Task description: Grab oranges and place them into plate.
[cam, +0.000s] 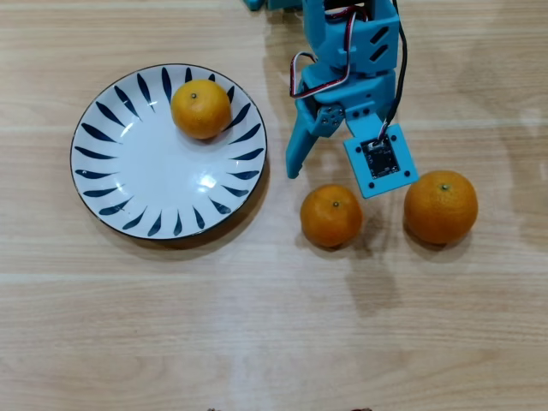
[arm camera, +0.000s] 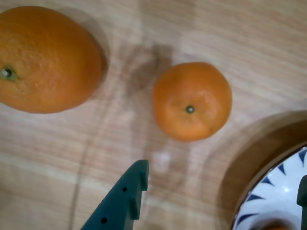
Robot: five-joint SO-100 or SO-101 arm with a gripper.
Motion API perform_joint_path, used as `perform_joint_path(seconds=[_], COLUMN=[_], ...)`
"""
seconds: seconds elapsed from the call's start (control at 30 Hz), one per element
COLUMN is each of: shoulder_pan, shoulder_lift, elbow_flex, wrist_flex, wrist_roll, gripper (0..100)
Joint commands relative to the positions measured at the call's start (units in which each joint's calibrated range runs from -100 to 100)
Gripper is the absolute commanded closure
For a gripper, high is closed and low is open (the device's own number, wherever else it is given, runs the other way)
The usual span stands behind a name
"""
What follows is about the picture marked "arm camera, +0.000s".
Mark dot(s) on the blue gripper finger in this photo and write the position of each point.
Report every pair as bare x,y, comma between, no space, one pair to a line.
303,191
117,203

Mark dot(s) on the medium orange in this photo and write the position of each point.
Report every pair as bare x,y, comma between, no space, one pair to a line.
278,227

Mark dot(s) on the small orange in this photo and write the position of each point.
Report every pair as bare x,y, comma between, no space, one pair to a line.
192,95

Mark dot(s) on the large orange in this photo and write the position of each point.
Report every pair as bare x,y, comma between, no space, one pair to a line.
48,60

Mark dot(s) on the white plate with blue strokes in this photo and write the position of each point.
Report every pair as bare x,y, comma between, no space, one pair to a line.
275,191

